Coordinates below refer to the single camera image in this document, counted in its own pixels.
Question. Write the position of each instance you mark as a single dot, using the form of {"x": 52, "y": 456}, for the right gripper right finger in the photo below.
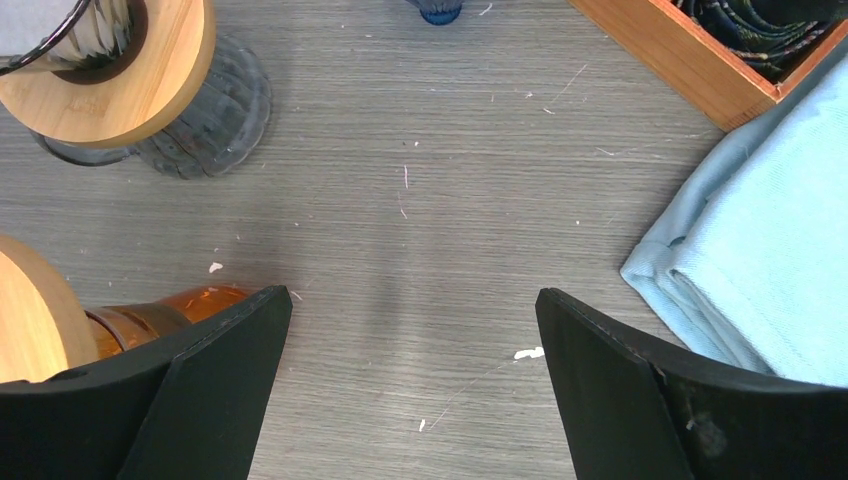
{"x": 634, "y": 406}

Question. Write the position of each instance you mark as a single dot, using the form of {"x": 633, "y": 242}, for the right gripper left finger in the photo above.
{"x": 187, "y": 406}

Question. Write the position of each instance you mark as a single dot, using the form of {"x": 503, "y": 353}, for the amber glass cup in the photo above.
{"x": 118, "y": 328}

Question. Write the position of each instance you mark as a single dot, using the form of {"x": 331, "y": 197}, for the grey glass mug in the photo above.
{"x": 221, "y": 126}

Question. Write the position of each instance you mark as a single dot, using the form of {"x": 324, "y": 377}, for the grey transparent dripper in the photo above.
{"x": 101, "y": 34}

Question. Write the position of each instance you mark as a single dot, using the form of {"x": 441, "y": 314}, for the blue transparent dripper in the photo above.
{"x": 438, "y": 12}

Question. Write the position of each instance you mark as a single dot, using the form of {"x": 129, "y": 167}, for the wooden ring dripper stand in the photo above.
{"x": 131, "y": 99}

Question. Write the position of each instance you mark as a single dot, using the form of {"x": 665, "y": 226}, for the white paper coffee filter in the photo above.
{"x": 29, "y": 25}

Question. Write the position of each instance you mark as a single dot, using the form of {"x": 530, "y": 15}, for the light blue cloth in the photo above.
{"x": 748, "y": 263}

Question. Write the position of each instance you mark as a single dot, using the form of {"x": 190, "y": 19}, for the orange compartment tray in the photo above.
{"x": 696, "y": 65}

